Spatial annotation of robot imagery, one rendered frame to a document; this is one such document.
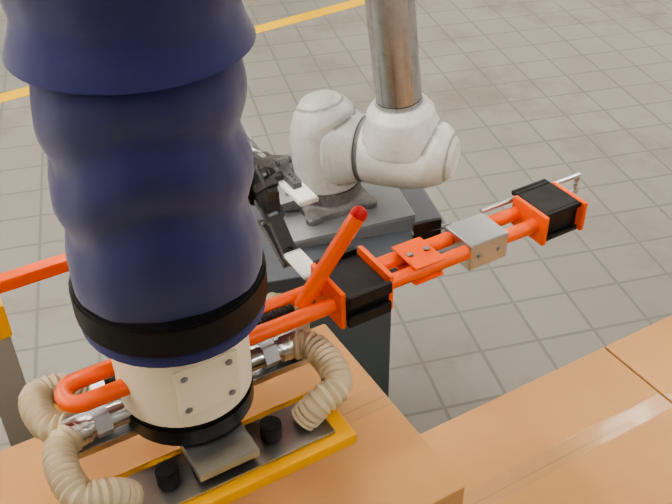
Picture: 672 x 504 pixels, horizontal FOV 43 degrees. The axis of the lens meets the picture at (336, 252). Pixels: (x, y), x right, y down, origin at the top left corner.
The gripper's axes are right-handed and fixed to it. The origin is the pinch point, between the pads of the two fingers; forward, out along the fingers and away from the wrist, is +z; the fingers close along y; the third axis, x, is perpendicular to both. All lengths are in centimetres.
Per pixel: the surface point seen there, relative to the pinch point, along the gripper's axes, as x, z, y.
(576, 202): -36.8, 17.1, -2.7
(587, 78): -263, -191, 122
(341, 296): 4.9, 18.2, -3.7
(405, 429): -3.2, 22.3, 23.1
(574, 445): -51, 15, 64
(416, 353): -73, -70, 119
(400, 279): -5.2, 16.9, -1.3
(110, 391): 35.9, 17.1, -2.2
